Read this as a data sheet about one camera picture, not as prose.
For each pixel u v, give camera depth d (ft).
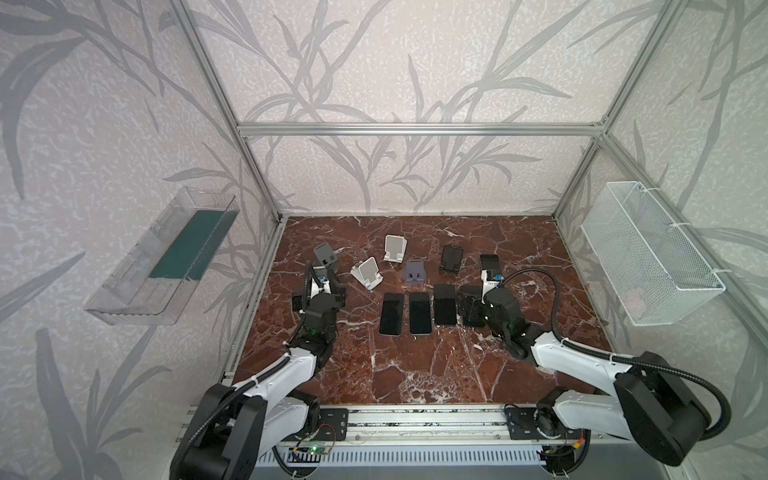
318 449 2.32
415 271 3.26
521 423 2.41
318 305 2.15
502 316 2.19
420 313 3.08
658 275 2.04
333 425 2.41
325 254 3.32
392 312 3.07
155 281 2.21
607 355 1.58
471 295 2.57
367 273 3.26
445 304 3.34
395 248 3.62
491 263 3.49
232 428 1.36
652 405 1.36
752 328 1.78
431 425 2.47
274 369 1.68
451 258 3.34
